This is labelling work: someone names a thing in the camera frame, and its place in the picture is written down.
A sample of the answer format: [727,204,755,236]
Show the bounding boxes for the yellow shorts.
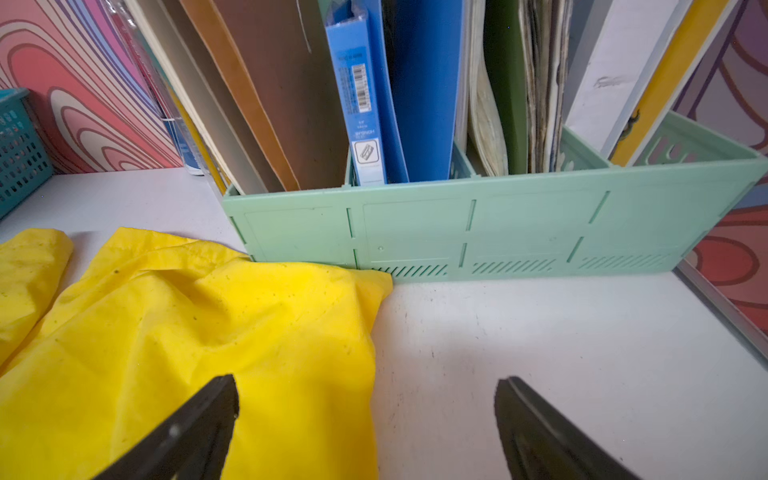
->
[1,228,393,479]

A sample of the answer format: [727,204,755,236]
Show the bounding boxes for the white yellow book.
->
[564,1,735,159]

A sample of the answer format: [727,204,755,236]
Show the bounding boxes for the blue binder folder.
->
[319,1,466,186]

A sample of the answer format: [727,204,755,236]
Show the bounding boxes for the teal plastic basket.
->
[1,88,53,217]

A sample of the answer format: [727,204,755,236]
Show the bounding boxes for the brown cardboard folder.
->
[182,1,348,191]

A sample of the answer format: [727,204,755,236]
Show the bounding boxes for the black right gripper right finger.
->
[494,376,637,479]

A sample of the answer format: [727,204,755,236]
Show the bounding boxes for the mint green file organizer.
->
[223,113,767,282]

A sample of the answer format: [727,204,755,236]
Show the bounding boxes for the dark green worn book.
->
[483,1,573,176]

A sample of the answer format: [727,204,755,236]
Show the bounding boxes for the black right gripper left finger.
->
[97,374,239,479]

